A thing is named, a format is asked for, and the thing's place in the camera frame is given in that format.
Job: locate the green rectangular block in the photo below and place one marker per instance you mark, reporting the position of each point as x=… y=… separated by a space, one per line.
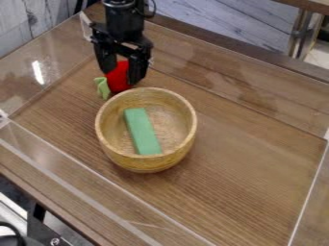
x=142 y=132

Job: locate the black metal table leg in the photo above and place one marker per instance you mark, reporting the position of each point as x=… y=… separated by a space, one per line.
x=39 y=231

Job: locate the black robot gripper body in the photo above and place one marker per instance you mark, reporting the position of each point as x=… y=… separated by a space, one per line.
x=123 y=28

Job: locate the light wooden bowl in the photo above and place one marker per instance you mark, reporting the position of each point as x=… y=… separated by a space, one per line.
x=174 y=122

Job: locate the red plush strawberry green leaves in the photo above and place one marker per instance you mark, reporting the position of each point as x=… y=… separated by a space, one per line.
x=113 y=82

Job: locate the wooden chair frame background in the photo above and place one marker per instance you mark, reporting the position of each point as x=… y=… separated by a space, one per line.
x=311 y=12

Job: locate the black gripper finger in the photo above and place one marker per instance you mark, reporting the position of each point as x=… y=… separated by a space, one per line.
x=105 y=57
x=138 y=67

